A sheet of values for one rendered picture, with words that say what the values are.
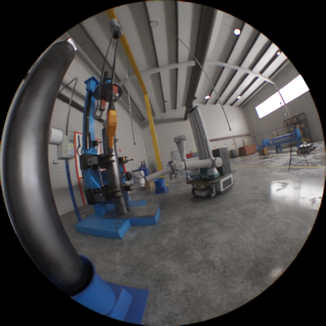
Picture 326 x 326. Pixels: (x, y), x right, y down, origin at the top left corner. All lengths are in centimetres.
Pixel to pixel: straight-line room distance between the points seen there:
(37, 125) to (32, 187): 19
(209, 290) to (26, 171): 92
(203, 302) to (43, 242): 72
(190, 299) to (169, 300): 12
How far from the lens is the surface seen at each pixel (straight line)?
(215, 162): 163
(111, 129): 76
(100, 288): 57
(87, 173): 153
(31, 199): 38
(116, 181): 156
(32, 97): 49
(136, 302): 79
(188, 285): 79
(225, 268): 85
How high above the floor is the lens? 72
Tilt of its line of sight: 2 degrees up
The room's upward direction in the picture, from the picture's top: 11 degrees counter-clockwise
